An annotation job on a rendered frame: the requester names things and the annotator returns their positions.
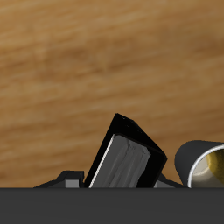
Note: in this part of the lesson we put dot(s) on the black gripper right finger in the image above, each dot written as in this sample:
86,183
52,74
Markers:
163,182

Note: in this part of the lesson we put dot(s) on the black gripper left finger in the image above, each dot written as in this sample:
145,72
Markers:
68,178

